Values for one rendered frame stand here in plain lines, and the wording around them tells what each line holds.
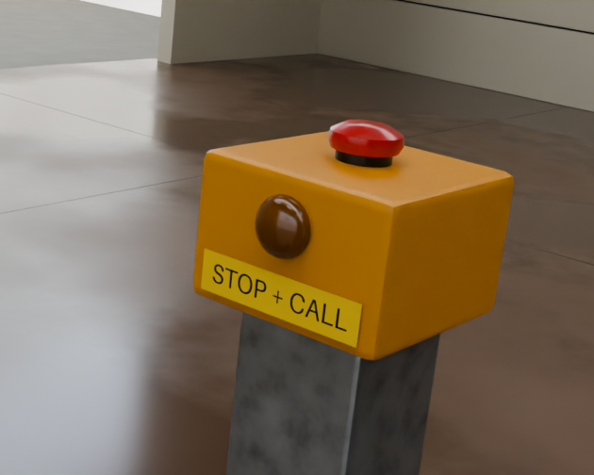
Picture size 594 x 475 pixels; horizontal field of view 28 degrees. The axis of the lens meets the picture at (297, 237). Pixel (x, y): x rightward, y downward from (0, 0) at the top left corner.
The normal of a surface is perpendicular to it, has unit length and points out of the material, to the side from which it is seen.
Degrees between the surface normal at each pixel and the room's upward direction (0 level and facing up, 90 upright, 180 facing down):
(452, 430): 0
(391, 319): 90
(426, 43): 90
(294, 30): 90
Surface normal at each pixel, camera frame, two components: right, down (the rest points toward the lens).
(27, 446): 0.11, -0.95
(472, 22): -0.61, 0.17
